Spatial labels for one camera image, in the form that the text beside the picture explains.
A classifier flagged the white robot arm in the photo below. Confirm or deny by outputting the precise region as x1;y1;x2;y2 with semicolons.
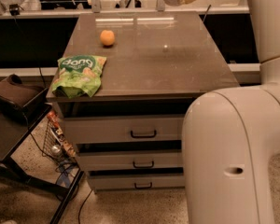
182;0;280;224

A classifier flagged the green rice chip bag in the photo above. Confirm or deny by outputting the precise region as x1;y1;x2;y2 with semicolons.
51;55;106;98

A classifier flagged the orange fruit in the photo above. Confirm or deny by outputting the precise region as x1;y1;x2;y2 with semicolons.
100;30;115;46

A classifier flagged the grey drawer cabinet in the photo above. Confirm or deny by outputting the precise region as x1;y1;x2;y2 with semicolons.
46;11;241;194

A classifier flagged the top grey drawer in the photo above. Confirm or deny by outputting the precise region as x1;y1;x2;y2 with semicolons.
60;115;184;144

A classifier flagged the grey drawer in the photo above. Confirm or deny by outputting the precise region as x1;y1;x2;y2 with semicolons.
60;115;184;144
87;174;185;191
76;150;183;171

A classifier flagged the middle grey drawer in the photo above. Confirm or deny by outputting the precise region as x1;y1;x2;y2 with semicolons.
76;150;183;171

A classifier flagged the bottom grey drawer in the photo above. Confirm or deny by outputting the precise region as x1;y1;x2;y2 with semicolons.
87;174;185;191

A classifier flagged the wire basket with snacks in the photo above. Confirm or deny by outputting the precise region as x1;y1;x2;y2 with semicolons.
43;110;76;164

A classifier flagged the black floor cable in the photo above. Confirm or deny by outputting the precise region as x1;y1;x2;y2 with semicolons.
77;189;94;224

